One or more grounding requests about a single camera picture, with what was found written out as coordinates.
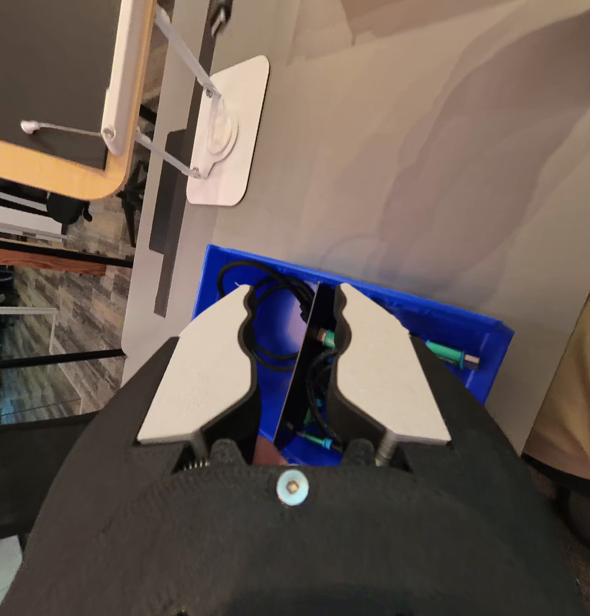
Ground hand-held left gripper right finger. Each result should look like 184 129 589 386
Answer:
327 283 452 466

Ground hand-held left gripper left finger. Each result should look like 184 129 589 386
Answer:
137 284 263 464

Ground blue plastic bin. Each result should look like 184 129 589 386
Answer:
191 244 514 466

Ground black flat divider panel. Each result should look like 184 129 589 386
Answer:
275 281 321 444

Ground person's beige pants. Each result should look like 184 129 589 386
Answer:
521 262 590 482

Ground brown wooden plank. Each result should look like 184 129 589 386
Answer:
0 246 108 276

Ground wood-edged table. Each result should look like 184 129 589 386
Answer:
0 0 132 201

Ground black cable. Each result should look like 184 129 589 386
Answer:
217 261 316 372

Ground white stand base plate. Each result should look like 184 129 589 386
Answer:
21 0 270 208

